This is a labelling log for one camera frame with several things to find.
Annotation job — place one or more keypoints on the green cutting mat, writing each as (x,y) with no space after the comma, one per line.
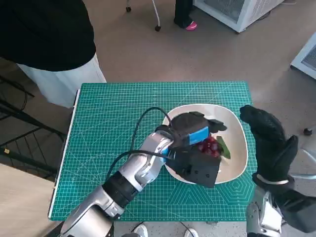
(113,111)

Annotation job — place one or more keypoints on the black metal rack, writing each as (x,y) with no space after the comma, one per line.
(22,123)

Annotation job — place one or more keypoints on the white wheeled frame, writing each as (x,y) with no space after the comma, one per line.
(156,13)

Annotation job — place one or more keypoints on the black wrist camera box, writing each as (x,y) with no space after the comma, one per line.
(200,170)
(298,212)

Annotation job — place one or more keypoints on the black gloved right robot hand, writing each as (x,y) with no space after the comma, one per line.
(274,148)

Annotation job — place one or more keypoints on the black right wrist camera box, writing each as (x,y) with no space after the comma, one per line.
(298,212)

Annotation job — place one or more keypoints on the white rounded foot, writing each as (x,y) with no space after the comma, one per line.
(141,230)
(191,233)

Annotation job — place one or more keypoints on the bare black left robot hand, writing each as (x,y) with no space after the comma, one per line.
(190,124)

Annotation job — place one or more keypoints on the white square plate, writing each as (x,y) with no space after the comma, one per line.
(234,138)

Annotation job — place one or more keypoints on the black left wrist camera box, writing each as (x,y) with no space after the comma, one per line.
(200,170)

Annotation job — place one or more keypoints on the white glass-door cabinet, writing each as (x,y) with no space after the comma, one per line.
(234,12)
(307,59)

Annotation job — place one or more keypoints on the purple toy grape bunch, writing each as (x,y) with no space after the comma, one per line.
(209,148)

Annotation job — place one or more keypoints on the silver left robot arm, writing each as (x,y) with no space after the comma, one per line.
(123,182)

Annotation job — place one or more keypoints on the person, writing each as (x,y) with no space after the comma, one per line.
(47,34)
(182,13)

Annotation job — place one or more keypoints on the grey chair with caster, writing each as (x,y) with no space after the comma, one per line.
(308,154)

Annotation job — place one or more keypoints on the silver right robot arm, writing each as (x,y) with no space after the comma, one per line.
(266,217)

